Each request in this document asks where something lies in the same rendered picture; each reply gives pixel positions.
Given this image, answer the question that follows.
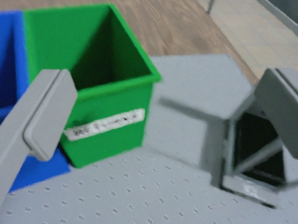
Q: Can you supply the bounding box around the green open bin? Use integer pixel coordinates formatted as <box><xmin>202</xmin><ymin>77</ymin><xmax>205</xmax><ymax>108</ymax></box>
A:
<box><xmin>26</xmin><ymin>5</ymin><xmax>165</xmax><ymax>170</ymax></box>

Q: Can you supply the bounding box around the blue open-top bin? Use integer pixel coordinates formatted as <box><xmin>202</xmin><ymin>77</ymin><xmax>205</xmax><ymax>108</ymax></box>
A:
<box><xmin>0</xmin><ymin>13</ymin><xmax>73</xmax><ymax>195</ymax></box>

